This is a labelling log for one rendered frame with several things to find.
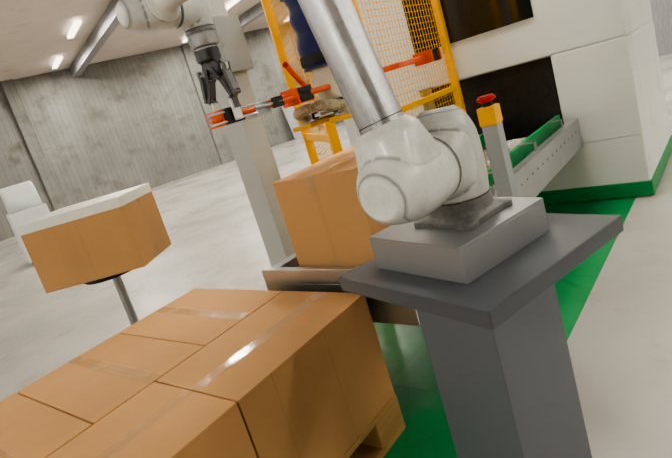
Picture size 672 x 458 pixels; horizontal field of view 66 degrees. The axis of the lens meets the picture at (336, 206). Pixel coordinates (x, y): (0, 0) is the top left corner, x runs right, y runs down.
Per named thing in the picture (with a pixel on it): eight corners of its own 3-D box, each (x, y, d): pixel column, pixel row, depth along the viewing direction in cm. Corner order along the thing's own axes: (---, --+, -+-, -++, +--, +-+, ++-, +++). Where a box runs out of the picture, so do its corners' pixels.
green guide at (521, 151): (557, 127, 350) (555, 114, 348) (574, 124, 343) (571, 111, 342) (461, 209, 233) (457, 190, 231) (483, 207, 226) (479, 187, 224)
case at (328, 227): (377, 222, 255) (355, 144, 247) (451, 215, 230) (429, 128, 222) (302, 275, 210) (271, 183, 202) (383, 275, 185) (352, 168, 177)
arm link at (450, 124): (501, 180, 127) (482, 93, 122) (471, 206, 114) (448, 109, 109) (442, 187, 138) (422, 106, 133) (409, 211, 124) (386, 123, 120)
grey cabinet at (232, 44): (249, 69, 297) (231, 17, 291) (255, 67, 293) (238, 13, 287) (223, 75, 282) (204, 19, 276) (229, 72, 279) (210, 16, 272)
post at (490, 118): (535, 335, 219) (482, 106, 199) (551, 337, 215) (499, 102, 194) (530, 344, 214) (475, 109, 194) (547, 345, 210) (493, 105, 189)
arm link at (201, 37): (202, 32, 162) (208, 51, 163) (178, 35, 155) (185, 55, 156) (220, 23, 156) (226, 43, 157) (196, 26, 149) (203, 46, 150)
